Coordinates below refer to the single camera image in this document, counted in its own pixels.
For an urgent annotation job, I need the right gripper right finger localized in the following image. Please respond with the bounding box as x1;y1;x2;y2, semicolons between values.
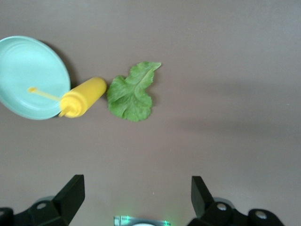
189;175;284;226

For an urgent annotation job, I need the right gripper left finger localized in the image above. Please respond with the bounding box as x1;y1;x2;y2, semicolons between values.
0;174;86;226

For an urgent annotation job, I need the yellow mustard squeeze bottle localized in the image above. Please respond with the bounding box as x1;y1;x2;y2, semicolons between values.
27;77;108;118

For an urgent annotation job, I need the green lettuce leaf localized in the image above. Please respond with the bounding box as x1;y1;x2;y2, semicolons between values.
107;61;162;122

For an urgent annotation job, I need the mint green plate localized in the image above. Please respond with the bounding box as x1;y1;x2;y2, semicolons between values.
0;35;71;121

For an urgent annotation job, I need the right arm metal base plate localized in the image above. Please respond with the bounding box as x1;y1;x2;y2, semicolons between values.
114;215;171;226

